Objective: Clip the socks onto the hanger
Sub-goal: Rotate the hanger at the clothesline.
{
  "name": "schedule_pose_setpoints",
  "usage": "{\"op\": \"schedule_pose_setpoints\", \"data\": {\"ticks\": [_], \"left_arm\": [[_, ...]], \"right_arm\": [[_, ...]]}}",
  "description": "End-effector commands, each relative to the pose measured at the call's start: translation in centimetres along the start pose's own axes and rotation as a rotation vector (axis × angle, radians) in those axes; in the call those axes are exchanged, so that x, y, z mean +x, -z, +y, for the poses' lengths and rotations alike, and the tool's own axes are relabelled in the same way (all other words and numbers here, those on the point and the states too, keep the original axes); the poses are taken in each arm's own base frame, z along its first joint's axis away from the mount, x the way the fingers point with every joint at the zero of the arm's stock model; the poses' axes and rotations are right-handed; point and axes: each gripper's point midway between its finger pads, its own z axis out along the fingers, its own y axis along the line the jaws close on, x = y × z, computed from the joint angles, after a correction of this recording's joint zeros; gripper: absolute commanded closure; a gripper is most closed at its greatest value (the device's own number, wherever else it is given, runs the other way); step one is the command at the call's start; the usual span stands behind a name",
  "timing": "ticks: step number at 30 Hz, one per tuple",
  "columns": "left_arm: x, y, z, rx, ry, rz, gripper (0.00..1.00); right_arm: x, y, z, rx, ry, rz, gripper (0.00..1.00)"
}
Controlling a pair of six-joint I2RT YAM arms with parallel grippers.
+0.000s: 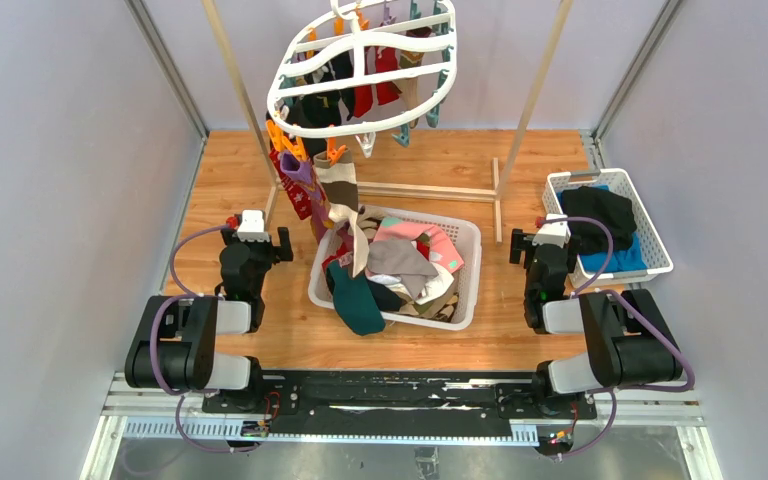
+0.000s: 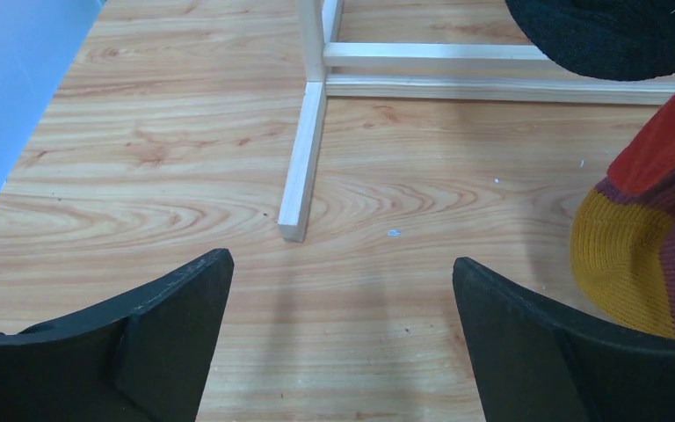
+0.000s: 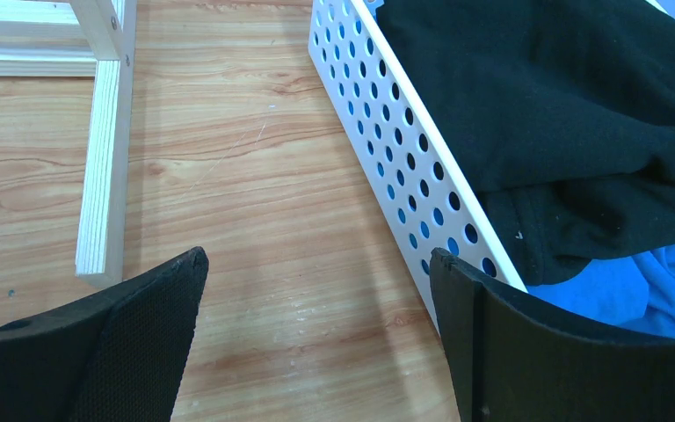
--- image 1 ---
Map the dark teal sock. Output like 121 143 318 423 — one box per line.
325 260 385 336

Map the white round clip hanger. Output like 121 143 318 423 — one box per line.
266 1 458 156

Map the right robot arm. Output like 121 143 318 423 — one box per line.
509 229 690 417

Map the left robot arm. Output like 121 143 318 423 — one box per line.
124 227 294 413

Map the orange clip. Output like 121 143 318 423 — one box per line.
325 136 347 166

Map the white clip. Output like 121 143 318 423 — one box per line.
355 131 377 158

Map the teal clip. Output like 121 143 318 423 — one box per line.
391 123 411 148

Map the blue folded garment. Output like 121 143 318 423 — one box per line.
556 185 649 275

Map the white sock laundry basket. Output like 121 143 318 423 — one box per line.
307 207 482 331

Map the black folded garment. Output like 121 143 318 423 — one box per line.
557 186 637 255

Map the red patterned sock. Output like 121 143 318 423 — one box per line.
265 120 312 220

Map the pink sock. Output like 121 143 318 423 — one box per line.
373 217 464 274

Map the purple sock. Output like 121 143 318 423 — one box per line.
281 152 333 242

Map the beige brown striped sock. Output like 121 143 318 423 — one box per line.
312 150 369 278

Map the grey sock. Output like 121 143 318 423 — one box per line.
366 239 438 300

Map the black hanging sock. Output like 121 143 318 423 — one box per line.
286 51 355 128

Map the red hanging sock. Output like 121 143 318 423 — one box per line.
353 44 403 119

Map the tan striped hanging sock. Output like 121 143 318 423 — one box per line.
394 27 432 110

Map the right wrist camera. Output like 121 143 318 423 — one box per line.
532 213 570 248

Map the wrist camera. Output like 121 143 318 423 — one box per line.
532 213 570 248
226 209 271 242

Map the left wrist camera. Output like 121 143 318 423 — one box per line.
226 209 271 242

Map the wooden drying rack frame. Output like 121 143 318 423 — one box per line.
202 1 573 242

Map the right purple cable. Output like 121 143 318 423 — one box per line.
542 215 697 462

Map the purple cable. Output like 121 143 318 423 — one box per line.
542 215 697 462
148 223 259 455

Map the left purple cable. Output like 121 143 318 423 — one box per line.
148 223 259 455

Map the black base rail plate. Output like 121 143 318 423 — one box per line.
200 370 596 438

